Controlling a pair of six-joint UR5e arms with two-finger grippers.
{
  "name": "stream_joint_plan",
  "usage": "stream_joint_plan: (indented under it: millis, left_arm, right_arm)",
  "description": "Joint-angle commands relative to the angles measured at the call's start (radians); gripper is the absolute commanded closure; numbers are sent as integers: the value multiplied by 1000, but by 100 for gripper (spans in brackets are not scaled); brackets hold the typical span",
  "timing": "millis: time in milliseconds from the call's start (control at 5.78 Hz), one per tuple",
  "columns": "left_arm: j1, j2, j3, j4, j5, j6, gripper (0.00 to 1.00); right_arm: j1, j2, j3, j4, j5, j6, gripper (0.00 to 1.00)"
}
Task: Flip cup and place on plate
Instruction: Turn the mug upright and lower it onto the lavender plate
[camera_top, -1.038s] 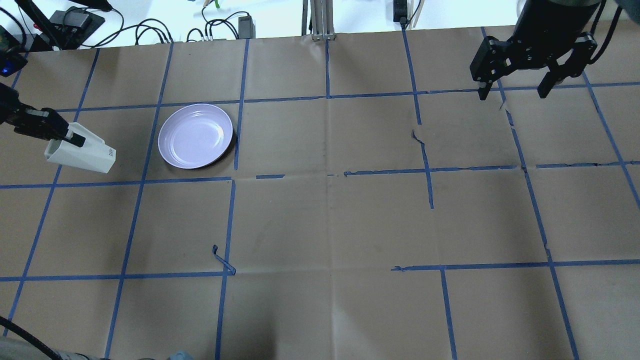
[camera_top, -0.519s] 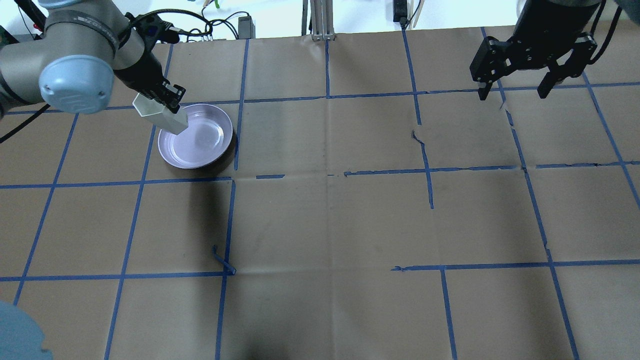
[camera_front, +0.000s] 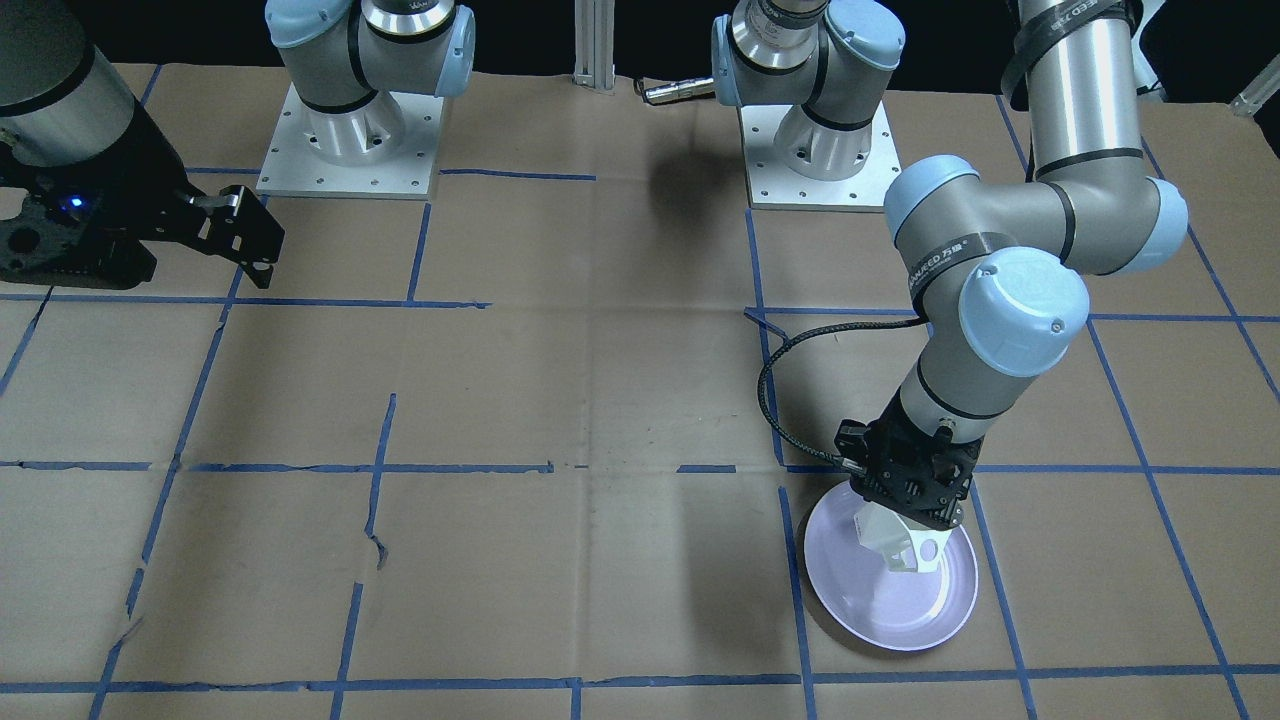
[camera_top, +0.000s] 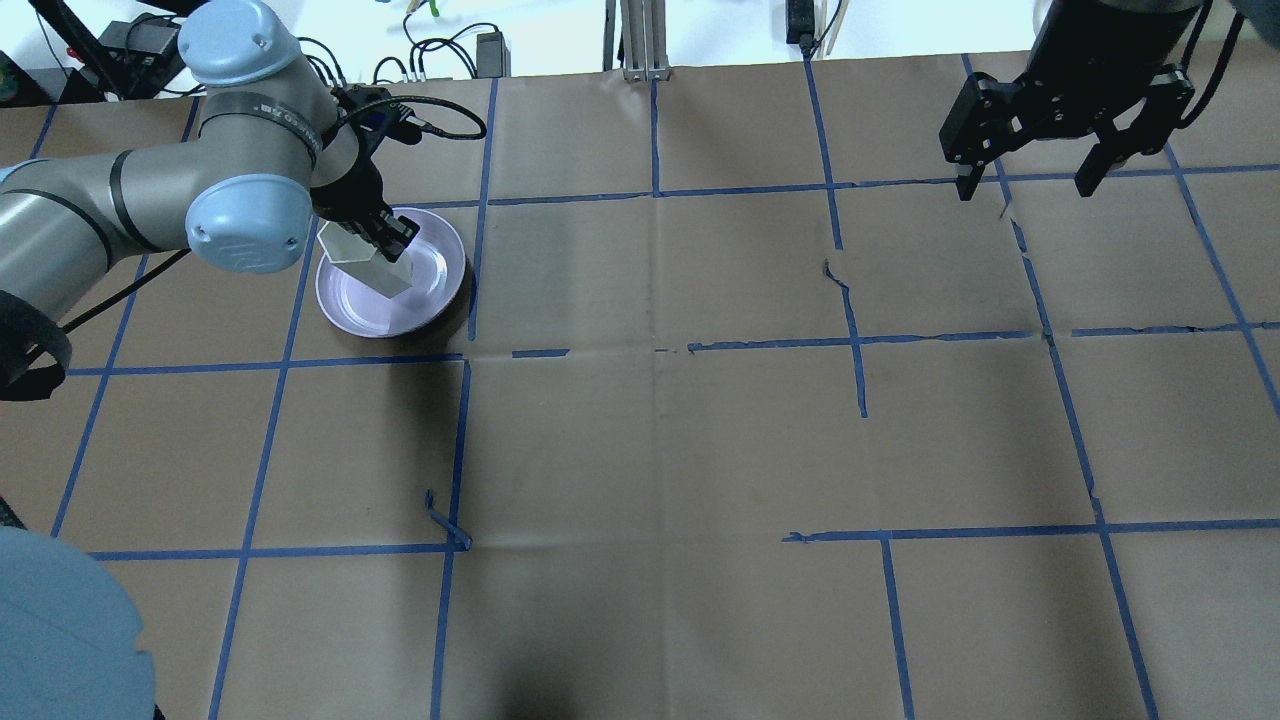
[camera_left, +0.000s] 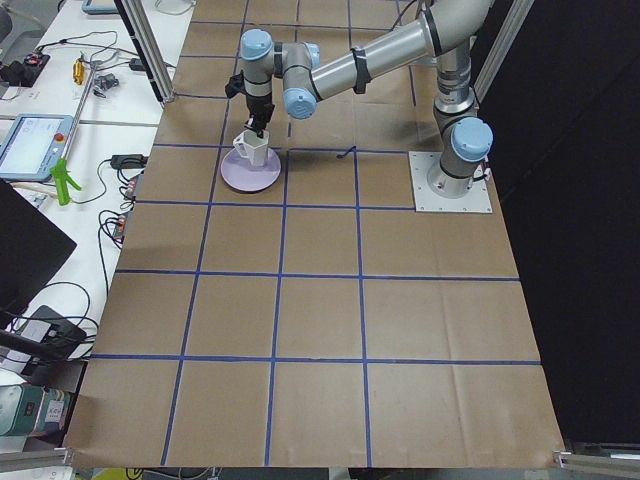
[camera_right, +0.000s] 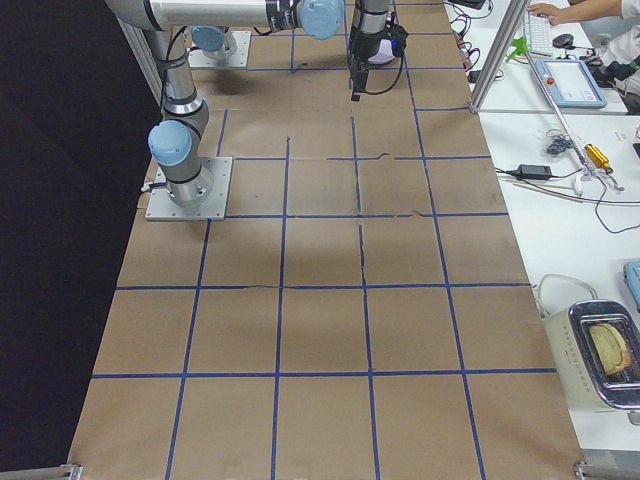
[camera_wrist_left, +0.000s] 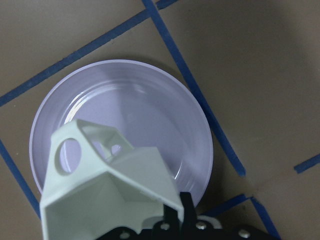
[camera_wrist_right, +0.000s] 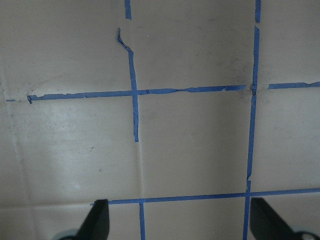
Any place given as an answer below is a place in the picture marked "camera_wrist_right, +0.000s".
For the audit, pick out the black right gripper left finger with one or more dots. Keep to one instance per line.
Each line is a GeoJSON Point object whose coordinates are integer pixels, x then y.
{"type": "Point", "coordinates": [96, 225]}

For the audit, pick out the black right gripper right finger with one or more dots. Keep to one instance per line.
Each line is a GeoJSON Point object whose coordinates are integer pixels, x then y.
{"type": "Point", "coordinates": [266, 224]}

